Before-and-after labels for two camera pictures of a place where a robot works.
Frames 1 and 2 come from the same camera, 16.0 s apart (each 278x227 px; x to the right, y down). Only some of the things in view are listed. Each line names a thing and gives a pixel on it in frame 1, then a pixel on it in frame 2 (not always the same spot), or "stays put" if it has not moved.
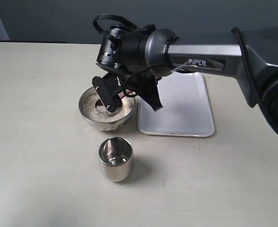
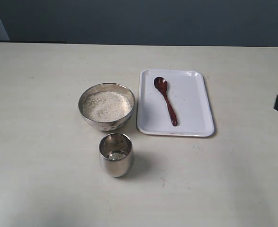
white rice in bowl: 102,114 stays put
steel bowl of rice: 96,115 stays put
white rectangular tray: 186,109 stays put
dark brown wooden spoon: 99,102 to 161,83
